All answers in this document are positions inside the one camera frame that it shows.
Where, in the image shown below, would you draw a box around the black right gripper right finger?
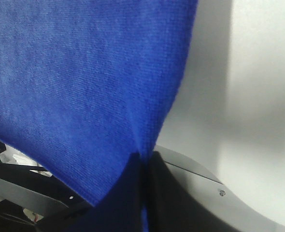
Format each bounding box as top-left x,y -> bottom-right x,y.
146,151 -> 231,232

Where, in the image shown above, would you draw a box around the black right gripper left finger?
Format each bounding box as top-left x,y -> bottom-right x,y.
37,153 -> 143,232

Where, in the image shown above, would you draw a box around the blue microfiber towel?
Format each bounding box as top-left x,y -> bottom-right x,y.
0,0 -> 198,232

